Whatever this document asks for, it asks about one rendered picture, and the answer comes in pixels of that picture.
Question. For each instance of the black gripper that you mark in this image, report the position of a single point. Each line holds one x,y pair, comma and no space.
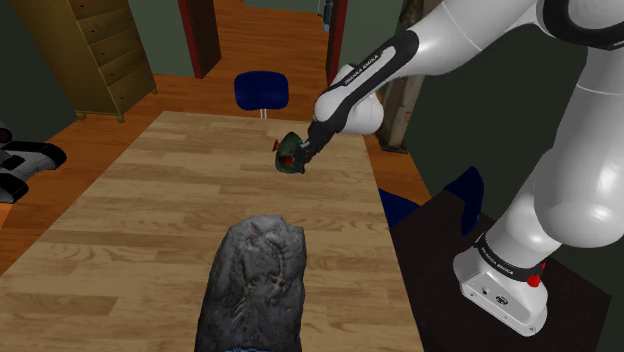
315,142

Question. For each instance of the green and red toy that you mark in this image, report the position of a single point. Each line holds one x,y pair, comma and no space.
288,153

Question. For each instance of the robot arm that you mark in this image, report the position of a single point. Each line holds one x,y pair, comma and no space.
560,161

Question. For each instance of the blue stool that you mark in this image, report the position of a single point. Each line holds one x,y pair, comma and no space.
261,90

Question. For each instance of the grey rock figure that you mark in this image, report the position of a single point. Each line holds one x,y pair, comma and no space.
256,287

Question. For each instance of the blue chair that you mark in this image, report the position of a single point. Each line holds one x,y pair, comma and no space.
463,200

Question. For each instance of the dark robot stand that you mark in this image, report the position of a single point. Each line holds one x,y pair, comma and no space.
468,312

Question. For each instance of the wooden chest of drawers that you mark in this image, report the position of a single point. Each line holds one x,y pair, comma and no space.
88,53

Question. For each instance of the black and white machine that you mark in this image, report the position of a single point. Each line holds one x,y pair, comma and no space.
22,163

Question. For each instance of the red door frame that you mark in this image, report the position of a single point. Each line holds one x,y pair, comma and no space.
200,34

